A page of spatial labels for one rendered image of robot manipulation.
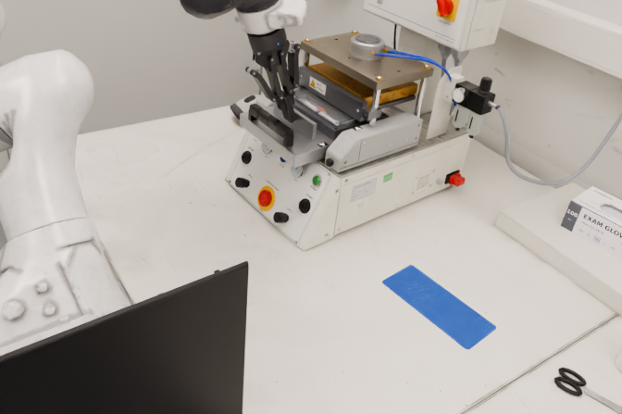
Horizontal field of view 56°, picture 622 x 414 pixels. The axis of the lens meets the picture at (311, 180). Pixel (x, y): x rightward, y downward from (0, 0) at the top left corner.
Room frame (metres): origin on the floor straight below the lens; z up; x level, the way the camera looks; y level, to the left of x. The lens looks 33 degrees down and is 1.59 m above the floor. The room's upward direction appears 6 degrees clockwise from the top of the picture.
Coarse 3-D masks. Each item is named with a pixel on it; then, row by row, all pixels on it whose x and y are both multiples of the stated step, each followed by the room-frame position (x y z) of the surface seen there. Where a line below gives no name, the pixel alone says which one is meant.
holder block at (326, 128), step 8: (296, 104) 1.24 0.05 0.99; (304, 112) 1.21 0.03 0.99; (312, 112) 1.21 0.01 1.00; (320, 120) 1.17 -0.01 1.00; (376, 120) 1.21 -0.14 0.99; (320, 128) 1.16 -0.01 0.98; (328, 128) 1.15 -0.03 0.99; (336, 128) 1.14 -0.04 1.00; (344, 128) 1.15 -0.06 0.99; (328, 136) 1.14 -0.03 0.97; (336, 136) 1.13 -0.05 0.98
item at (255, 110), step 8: (256, 104) 1.19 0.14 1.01; (248, 112) 1.19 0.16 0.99; (256, 112) 1.16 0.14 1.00; (264, 112) 1.15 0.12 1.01; (264, 120) 1.14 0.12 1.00; (272, 120) 1.12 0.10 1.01; (272, 128) 1.11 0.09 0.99; (280, 128) 1.09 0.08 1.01; (288, 128) 1.09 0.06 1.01; (280, 136) 1.09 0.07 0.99; (288, 136) 1.08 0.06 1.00; (288, 144) 1.08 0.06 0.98
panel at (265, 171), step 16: (256, 144) 1.24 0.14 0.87; (240, 160) 1.25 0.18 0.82; (256, 160) 1.22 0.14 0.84; (272, 160) 1.19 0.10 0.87; (240, 176) 1.22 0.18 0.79; (256, 176) 1.19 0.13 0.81; (272, 176) 1.16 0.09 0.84; (288, 176) 1.13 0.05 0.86; (304, 176) 1.11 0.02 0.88; (320, 176) 1.08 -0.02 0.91; (240, 192) 1.20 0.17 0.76; (256, 192) 1.17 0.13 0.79; (272, 192) 1.13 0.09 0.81; (288, 192) 1.11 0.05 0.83; (304, 192) 1.08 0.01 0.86; (320, 192) 1.06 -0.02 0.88; (256, 208) 1.14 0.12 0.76; (272, 208) 1.11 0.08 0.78; (288, 208) 1.08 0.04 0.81; (288, 224) 1.06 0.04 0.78; (304, 224) 1.04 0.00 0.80
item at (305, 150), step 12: (264, 108) 1.25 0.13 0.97; (276, 108) 1.22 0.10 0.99; (240, 120) 1.21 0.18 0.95; (300, 120) 1.15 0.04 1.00; (312, 120) 1.14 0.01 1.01; (252, 132) 1.17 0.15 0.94; (264, 132) 1.14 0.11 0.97; (300, 132) 1.15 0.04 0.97; (312, 132) 1.12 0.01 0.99; (276, 144) 1.10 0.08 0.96; (300, 144) 1.10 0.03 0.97; (312, 144) 1.10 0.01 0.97; (288, 156) 1.07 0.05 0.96; (300, 156) 1.06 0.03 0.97; (312, 156) 1.08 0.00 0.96; (324, 156) 1.10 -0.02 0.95
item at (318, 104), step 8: (296, 96) 1.26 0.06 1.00; (304, 96) 1.27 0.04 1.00; (312, 96) 1.27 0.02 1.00; (312, 104) 1.23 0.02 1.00; (320, 104) 1.24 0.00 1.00; (328, 104) 1.24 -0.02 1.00; (320, 112) 1.19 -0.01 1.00; (328, 112) 1.20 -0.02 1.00; (336, 112) 1.20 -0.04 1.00; (344, 112) 1.21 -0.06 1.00; (336, 120) 1.16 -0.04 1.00; (344, 120) 1.16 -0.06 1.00
